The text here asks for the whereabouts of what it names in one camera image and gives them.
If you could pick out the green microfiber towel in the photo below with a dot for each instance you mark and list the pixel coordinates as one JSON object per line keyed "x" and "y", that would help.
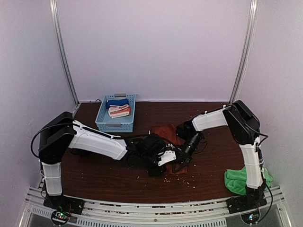
{"x": 236, "y": 181}

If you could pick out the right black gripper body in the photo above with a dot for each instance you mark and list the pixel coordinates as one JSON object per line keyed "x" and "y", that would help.
{"x": 188, "y": 156}

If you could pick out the right aluminium post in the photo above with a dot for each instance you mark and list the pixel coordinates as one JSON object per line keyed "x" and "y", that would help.
{"x": 248, "y": 43}

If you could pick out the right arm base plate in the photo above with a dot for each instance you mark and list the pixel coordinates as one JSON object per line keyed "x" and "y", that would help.
{"x": 242, "y": 203}

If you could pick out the blue rolled towel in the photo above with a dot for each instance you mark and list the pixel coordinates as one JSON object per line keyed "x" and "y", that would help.
{"x": 116, "y": 102}

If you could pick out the aluminium post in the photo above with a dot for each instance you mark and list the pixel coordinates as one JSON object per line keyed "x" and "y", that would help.
{"x": 248, "y": 43}
{"x": 62, "y": 52}

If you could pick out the dark red towel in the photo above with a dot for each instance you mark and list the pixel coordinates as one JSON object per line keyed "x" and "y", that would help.
{"x": 168, "y": 131}

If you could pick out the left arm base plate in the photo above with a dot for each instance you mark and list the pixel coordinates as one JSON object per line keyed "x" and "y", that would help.
{"x": 66, "y": 204}

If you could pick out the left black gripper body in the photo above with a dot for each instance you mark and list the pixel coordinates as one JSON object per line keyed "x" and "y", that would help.
{"x": 152, "y": 172}

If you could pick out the light blue plastic basket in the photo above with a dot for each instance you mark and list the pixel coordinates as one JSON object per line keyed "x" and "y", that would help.
{"x": 122, "y": 124}

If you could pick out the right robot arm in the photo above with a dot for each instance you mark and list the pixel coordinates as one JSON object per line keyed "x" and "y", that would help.
{"x": 244, "y": 127}

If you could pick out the left aluminium post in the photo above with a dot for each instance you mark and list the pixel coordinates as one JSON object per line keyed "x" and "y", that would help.
{"x": 62, "y": 52}

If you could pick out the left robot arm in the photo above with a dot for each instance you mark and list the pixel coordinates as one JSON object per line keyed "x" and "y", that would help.
{"x": 64, "y": 132}

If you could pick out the orange white rolled towel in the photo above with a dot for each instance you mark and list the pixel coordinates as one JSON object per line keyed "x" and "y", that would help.
{"x": 119, "y": 111}

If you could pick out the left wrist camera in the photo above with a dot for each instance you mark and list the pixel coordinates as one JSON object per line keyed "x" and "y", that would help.
{"x": 158, "y": 151}

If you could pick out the aluminium front rail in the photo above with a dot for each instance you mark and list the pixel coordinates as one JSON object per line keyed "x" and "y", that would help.
{"x": 209, "y": 213}

